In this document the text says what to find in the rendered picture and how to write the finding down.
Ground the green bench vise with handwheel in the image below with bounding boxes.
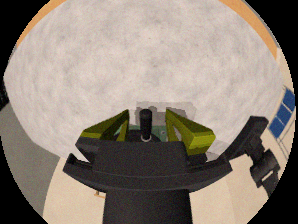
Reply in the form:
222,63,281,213
114,109,167,142

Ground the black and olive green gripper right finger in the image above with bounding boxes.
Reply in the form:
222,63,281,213
165,109,216,156

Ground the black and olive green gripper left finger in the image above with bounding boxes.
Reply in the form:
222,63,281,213
79,109,130,141

